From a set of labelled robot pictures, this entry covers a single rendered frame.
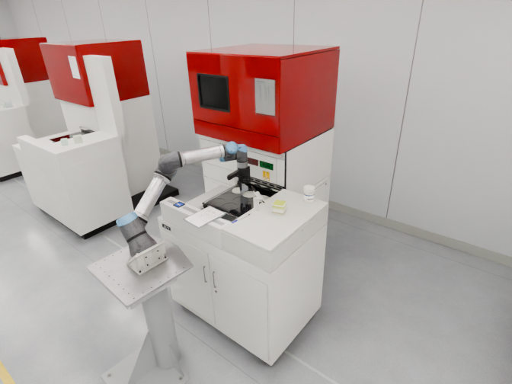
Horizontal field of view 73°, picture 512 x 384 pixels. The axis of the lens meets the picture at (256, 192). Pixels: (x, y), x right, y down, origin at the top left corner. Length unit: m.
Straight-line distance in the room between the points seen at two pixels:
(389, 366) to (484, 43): 2.40
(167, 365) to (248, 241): 1.07
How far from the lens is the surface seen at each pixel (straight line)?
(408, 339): 2.81
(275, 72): 2.13
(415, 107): 3.44
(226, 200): 2.40
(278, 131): 2.20
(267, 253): 1.80
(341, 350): 2.63
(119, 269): 2.07
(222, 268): 2.15
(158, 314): 2.21
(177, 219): 2.26
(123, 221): 1.99
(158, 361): 2.54
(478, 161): 3.45
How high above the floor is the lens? 2.03
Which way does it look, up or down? 27 degrees down
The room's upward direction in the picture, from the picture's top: 2 degrees counter-clockwise
